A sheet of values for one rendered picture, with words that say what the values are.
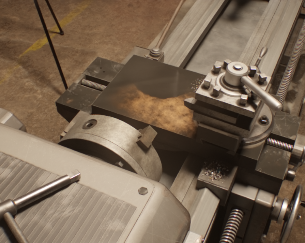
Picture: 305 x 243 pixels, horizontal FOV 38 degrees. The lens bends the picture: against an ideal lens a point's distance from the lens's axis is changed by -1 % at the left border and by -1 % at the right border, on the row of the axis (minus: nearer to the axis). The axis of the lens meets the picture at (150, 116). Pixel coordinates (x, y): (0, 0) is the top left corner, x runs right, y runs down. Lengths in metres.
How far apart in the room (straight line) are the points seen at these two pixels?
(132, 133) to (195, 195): 0.43
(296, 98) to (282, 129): 0.92
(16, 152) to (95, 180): 0.15
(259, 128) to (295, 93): 1.09
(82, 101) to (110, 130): 0.61
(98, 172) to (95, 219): 0.09
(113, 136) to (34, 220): 0.34
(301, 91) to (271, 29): 0.51
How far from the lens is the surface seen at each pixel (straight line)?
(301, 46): 2.25
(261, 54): 1.52
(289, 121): 1.58
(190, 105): 1.25
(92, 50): 3.36
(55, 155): 0.78
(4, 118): 0.93
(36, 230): 0.69
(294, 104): 2.41
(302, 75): 2.63
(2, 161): 0.78
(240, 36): 2.24
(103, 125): 1.00
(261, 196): 1.43
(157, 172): 1.03
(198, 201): 1.32
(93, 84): 1.65
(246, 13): 2.44
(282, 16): 2.21
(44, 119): 2.82
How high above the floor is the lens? 1.91
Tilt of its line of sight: 43 degrees down
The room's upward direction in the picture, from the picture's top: 2 degrees clockwise
